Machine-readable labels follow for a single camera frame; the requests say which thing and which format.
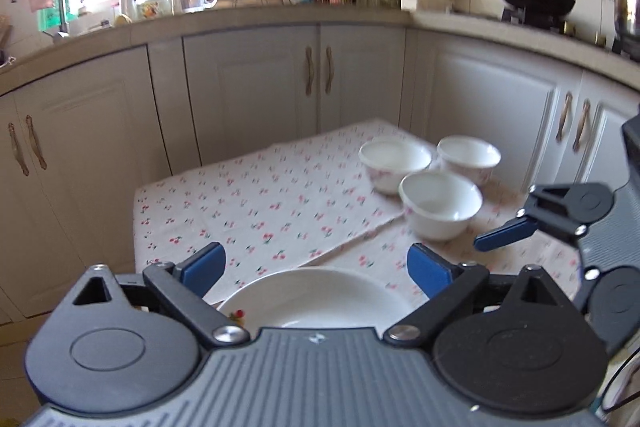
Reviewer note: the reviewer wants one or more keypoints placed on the gas stove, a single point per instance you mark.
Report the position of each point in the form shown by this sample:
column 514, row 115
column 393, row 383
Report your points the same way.
column 535, row 21

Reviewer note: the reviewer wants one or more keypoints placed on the metal faucet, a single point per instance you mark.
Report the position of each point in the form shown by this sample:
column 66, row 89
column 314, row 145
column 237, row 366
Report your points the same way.
column 62, row 22

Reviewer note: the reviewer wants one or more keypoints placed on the white floral bowl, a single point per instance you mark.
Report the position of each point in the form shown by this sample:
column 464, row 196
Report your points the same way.
column 470, row 154

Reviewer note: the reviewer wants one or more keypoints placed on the white kitchen cabinets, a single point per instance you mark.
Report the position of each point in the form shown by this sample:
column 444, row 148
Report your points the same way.
column 240, row 97

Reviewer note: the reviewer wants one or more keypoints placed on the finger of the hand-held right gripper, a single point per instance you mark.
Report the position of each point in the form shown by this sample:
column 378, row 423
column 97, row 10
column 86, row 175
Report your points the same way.
column 590, row 287
column 505, row 232

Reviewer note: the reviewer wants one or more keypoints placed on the stone kitchen counter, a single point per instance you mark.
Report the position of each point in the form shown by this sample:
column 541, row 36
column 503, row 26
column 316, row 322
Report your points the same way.
column 300, row 14

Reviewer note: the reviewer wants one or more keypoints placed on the steel pot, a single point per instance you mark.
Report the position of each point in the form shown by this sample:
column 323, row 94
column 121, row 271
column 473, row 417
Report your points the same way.
column 627, row 17

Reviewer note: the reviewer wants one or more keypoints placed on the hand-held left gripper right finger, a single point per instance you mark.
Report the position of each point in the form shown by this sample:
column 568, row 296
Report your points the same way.
column 430, row 269

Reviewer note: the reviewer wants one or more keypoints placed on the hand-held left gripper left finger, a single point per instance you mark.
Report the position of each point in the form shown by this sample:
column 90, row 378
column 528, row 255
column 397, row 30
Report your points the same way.
column 202, row 269

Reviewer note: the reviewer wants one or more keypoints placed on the large plain white bowl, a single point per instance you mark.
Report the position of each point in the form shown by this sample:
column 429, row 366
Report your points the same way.
column 440, row 207

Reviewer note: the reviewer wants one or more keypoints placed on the small white fruit-print plate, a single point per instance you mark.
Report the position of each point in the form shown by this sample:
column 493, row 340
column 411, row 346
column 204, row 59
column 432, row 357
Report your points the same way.
column 320, row 297

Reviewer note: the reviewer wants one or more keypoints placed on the glass jar with green lid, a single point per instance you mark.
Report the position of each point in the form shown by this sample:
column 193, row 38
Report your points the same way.
column 152, row 4

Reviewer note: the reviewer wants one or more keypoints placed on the white plastic tray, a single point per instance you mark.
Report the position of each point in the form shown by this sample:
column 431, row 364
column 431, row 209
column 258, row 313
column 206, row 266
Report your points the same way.
column 425, row 1

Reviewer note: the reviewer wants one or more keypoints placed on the green detergent bottle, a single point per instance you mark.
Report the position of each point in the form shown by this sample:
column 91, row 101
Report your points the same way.
column 50, row 18

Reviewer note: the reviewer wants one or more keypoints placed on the cherry-print tablecloth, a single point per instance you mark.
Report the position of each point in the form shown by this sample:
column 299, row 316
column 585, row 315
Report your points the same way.
column 250, row 207

